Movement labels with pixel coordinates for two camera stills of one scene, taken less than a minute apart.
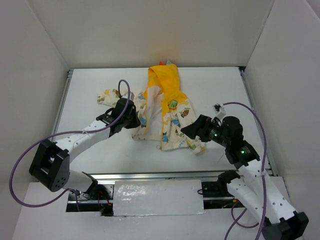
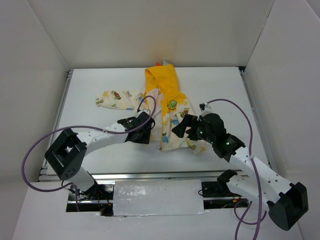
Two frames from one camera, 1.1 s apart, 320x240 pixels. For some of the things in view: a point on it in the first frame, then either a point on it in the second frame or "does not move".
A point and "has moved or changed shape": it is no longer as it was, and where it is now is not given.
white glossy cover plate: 147,197 does not move
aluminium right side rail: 268,155 does not move
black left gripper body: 130,117 to 144,132
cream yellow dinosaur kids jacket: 163,108 has moved or changed shape
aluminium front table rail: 113,176 does not move
